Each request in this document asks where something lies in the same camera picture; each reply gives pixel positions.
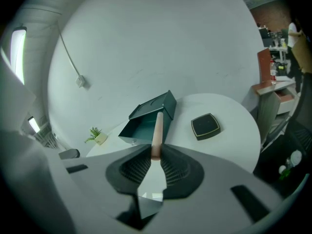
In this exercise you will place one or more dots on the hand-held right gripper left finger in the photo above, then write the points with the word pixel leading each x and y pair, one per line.
pixel 131 167

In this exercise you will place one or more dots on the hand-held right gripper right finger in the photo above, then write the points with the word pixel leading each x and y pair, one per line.
pixel 181 174

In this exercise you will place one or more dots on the pink makeup stick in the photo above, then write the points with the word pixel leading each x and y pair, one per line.
pixel 157 135

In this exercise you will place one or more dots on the dark green metal box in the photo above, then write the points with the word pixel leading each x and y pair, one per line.
pixel 146 125

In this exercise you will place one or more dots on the black square makeup compact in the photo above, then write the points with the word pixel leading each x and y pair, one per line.
pixel 206 126

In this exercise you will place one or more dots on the brown cardboard box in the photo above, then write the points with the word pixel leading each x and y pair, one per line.
pixel 303 52

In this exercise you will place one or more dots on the small potted green plant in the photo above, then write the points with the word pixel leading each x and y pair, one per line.
pixel 96 135

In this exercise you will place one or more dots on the grey rounded device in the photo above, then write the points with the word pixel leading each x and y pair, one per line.
pixel 70 153

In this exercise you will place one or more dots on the small ceiling light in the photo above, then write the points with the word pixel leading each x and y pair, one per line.
pixel 34 124

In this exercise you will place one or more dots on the grey cabinet with open drawer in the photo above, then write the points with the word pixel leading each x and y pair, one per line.
pixel 268 106

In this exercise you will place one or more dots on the clear bottle with red label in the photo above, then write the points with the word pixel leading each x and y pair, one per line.
pixel 273 73

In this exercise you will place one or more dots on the brown partition panel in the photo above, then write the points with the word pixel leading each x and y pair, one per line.
pixel 265 64

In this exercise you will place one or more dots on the long ceiling light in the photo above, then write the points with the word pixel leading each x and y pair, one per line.
pixel 18 55

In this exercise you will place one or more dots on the white wall socket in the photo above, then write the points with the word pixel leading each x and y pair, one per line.
pixel 80 81

